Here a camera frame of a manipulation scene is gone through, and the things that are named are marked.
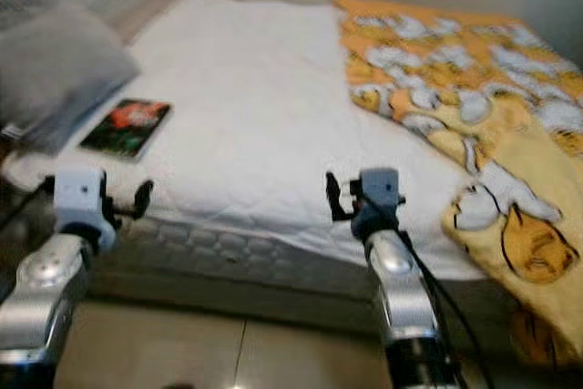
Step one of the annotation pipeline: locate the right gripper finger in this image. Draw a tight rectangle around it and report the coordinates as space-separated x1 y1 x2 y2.
325 171 348 222

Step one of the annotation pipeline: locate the red green cover book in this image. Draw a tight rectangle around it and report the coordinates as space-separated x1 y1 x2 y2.
79 97 173 162

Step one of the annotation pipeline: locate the grey pillow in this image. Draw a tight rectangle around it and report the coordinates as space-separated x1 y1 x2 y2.
0 5 142 155

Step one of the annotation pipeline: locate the yellow cartoon egg blanket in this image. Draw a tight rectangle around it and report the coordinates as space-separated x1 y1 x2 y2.
335 0 583 372

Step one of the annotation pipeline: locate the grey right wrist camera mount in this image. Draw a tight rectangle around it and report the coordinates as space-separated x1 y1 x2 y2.
359 168 402 215

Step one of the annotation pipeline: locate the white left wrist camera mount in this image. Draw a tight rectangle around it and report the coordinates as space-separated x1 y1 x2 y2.
53 168 107 230

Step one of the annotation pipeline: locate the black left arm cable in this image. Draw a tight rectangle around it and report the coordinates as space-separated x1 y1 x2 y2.
0 175 56 226

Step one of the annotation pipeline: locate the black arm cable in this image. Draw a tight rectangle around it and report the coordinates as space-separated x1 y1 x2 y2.
0 175 56 226
360 184 502 389

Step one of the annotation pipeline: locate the beige upholstered bed frame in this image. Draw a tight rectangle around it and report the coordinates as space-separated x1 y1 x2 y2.
0 0 547 344

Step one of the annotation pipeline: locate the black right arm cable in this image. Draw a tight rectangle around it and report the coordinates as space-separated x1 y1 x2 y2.
360 184 502 389

